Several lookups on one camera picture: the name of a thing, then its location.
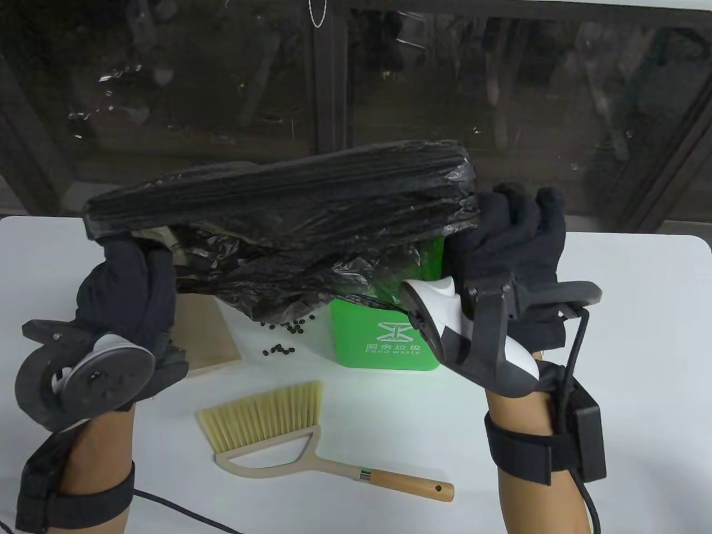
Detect person's left hand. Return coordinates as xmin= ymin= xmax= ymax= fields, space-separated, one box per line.
xmin=75 ymin=233 xmax=190 ymax=409

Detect light wooden board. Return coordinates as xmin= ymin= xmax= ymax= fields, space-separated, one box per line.
xmin=175 ymin=292 xmax=243 ymax=379

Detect white and black controller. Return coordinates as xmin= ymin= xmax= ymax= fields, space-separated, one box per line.
xmin=399 ymin=276 xmax=604 ymax=399
xmin=14 ymin=319 xmax=156 ymax=432

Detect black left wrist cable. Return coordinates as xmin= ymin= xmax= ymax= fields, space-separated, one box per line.
xmin=0 ymin=488 xmax=248 ymax=534

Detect white and black right controller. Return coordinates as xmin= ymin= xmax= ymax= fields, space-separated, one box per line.
xmin=399 ymin=276 xmax=604 ymax=399

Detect person's right forearm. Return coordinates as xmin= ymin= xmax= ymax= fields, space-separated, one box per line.
xmin=485 ymin=384 xmax=591 ymax=534

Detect black left wrist strap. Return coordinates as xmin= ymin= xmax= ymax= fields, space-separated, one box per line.
xmin=16 ymin=427 xmax=137 ymax=534

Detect beige brush with wooden handle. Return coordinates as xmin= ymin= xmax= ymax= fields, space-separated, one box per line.
xmin=196 ymin=381 xmax=455 ymax=503

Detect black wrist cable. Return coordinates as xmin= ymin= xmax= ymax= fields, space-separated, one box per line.
xmin=0 ymin=488 xmax=248 ymax=534
xmin=556 ymin=309 xmax=604 ymax=534

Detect black right wrist camera strap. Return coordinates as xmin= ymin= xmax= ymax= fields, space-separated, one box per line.
xmin=484 ymin=383 xmax=607 ymax=486

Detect white and black left controller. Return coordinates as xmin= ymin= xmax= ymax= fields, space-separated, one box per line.
xmin=14 ymin=319 xmax=156 ymax=432

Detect person's left forearm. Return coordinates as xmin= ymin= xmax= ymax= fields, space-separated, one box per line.
xmin=56 ymin=402 xmax=137 ymax=534

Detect scattered black beans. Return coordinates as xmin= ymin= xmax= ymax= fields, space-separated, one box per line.
xmin=260 ymin=317 xmax=318 ymax=357

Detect black plastic garbage bag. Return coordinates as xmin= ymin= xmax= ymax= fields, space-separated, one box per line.
xmin=82 ymin=139 xmax=482 ymax=327

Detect person's right hand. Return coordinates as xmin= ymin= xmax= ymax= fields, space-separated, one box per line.
xmin=445 ymin=182 xmax=568 ymax=368

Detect green food waste bin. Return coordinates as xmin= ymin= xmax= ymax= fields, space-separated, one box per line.
xmin=328 ymin=236 xmax=446 ymax=369

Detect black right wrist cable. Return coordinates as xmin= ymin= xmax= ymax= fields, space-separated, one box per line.
xmin=556 ymin=309 xmax=604 ymax=534

